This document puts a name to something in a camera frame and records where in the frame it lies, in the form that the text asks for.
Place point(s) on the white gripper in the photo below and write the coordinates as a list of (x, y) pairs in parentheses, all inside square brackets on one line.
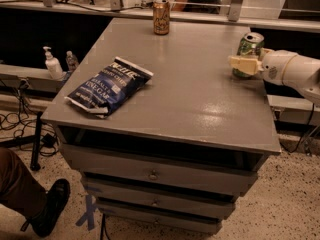
[(274, 66)]

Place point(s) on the green soda can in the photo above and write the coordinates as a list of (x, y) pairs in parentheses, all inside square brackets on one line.
[(250, 46)]

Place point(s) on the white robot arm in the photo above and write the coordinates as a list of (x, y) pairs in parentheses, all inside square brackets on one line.
[(306, 71)]

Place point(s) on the orange soda can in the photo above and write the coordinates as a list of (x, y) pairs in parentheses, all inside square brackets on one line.
[(161, 17)]

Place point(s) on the blue chip bag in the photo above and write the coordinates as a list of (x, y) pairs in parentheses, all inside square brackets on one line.
[(105, 92)]

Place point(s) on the grey drawer cabinet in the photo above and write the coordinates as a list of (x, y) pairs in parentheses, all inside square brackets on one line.
[(182, 149)]

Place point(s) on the clear small bottle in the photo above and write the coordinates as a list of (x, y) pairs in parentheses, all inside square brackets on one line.
[(72, 61)]

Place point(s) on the white pump bottle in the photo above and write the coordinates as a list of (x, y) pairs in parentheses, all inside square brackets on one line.
[(53, 64)]

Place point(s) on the blue tape cross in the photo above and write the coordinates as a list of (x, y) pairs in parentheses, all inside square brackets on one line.
[(90, 217)]

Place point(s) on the black shoe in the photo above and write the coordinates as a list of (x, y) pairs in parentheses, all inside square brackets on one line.
[(57, 198)]

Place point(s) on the black stand pole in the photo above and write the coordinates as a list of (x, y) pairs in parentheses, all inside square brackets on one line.
[(34, 165)]

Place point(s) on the brown trouser leg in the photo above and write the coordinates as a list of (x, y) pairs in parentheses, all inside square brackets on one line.
[(19, 191)]

